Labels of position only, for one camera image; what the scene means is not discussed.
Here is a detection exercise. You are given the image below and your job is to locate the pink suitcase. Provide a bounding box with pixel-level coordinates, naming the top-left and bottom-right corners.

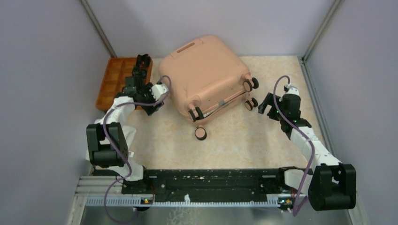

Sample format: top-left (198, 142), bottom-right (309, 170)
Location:
top-left (158, 35), bottom-right (259, 141)

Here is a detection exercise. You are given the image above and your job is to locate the white cloth under left arm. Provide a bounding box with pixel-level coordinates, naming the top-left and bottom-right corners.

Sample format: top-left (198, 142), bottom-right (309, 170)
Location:
top-left (85, 119), bottom-right (137, 161)

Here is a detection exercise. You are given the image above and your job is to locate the wooden compartment tray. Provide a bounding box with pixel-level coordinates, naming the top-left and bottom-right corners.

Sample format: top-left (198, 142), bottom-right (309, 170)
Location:
top-left (95, 57), bottom-right (153, 112)

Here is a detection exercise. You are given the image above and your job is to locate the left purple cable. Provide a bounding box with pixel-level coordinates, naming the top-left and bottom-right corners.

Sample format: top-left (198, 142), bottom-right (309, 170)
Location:
top-left (102, 75), bottom-right (173, 225)

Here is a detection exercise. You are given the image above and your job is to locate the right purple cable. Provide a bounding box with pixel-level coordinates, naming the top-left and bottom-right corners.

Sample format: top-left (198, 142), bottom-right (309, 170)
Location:
top-left (272, 75), bottom-right (316, 218)

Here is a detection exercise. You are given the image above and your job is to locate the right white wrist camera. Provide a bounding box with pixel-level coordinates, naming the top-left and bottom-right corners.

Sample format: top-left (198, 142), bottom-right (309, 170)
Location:
top-left (283, 84), bottom-right (300, 96)

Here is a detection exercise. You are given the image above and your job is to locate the purple cable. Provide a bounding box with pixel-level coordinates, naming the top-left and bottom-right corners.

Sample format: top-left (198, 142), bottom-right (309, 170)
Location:
top-left (102, 75), bottom-right (173, 225)
top-left (272, 75), bottom-right (316, 218)

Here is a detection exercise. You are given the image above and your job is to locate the rolled green patterned tie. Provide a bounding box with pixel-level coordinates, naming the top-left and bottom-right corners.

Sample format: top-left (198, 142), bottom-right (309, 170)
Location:
top-left (132, 66), bottom-right (147, 79)

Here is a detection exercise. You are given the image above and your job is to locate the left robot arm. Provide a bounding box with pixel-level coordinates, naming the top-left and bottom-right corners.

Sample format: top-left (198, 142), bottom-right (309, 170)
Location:
top-left (86, 75), bottom-right (171, 194)

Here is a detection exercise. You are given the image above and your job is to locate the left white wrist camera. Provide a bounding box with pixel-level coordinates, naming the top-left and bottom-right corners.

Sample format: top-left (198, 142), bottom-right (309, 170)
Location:
top-left (150, 83), bottom-right (169, 101)

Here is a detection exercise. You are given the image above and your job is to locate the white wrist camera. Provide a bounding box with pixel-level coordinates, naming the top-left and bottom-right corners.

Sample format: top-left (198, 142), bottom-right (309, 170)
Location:
top-left (150, 83), bottom-right (169, 101)
top-left (283, 84), bottom-right (300, 96)

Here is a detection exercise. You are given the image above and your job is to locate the aluminium rail frame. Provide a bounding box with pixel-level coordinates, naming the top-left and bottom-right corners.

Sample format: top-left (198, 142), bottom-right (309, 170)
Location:
top-left (67, 174), bottom-right (367, 225)

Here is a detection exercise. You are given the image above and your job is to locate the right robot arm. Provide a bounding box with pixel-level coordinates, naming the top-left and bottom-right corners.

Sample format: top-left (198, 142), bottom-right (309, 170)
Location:
top-left (258, 92), bottom-right (357, 211)

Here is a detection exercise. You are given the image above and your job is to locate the rolled dark tie top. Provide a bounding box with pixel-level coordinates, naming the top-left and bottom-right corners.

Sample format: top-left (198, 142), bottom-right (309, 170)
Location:
top-left (135, 54), bottom-right (152, 68)

